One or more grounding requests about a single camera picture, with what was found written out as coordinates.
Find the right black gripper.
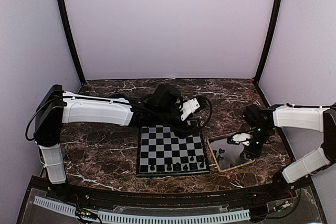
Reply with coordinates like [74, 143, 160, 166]
[244, 126, 273, 160]

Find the dark blue cup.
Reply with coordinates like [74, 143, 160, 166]
[110, 93, 127, 99]

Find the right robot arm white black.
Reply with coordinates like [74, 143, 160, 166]
[233, 103, 335, 200]

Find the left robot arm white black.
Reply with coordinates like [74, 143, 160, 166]
[25, 84, 213, 201]

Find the black grey chess board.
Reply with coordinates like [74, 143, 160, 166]
[136, 125, 210, 177]

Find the small green circuit board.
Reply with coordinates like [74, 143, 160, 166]
[75, 207, 97, 219]

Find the wooden tray with dark base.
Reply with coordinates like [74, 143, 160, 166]
[207, 135, 256, 172]

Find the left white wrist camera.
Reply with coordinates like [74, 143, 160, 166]
[180, 98, 201, 121]

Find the black front rail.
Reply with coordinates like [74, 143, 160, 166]
[64, 185, 274, 208]

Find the white slotted cable duct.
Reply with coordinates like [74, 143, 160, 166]
[33, 196, 250, 223]

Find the right black frame post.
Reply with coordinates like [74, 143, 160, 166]
[254, 0, 281, 85]

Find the black frame post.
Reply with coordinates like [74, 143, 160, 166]
[254, 0, 281, 85]
[57, 0, 86, 85]

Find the left black frame post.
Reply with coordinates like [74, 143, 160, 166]
[57, 0, 86, 85]

